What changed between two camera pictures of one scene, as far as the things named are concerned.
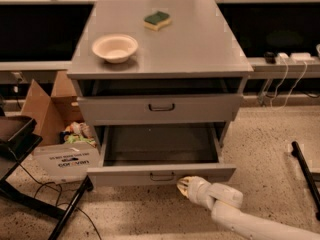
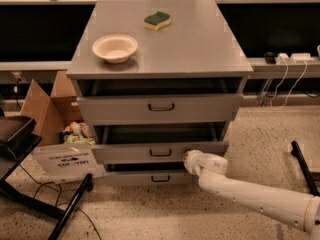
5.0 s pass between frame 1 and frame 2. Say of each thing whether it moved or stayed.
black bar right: stayed
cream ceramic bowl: stayed
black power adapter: stayed
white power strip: stayed
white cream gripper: moved
